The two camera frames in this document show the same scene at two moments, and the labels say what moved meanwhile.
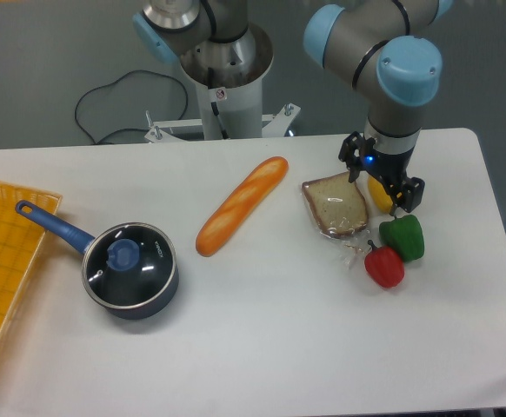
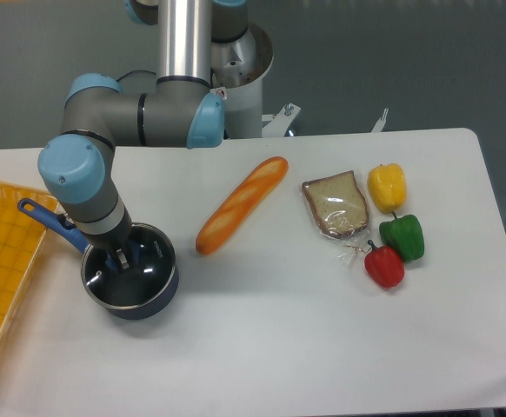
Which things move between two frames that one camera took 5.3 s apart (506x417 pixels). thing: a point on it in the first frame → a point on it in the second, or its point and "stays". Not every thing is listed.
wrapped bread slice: (339, 208) stays
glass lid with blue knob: (129, 266) stays
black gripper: (406, 194) → (113, 240)
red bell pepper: (384, 266) stays
